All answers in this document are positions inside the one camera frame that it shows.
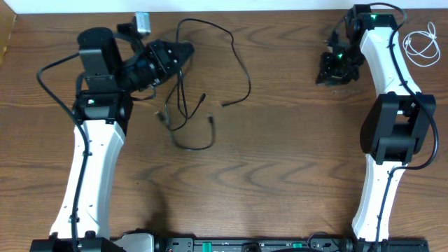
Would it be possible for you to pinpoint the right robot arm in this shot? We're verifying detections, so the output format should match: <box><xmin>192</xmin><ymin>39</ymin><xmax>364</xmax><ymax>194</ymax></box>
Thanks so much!
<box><xmin>316</xmin><ymin>3</ymin><xmax>439</xmax><ymax>251</ymax></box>

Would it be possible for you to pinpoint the white USB cable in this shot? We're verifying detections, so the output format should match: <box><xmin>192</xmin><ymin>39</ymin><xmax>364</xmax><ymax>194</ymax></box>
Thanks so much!
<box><xmin>402</xmin><ymin>22</ymin><xmax>442</xmax><ymax>68</ymax></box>

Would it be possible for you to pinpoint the black USB cable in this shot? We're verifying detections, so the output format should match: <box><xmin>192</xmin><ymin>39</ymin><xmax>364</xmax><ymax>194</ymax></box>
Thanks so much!
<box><xmin>174</xmin><ymin>17</ymin><xmax>252</xmax><ymax>108</ymax></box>
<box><xmin>155</xmin><ymin>52</ymin><xmax>216</xmax><ymax>152</ymax></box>

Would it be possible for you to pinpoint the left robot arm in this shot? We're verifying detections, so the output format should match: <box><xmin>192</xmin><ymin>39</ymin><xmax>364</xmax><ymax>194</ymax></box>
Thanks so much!
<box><xmin>31</xmin><ymin>24</ymin><xmax>194</xmax><ymax>251</ymax></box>

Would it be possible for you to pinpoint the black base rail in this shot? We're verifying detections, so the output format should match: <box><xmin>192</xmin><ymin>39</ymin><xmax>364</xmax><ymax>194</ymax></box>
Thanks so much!
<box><xmin>111</xmin><ymin>227</ymin><xmax>430</xmax><ymax>252</ymax></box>

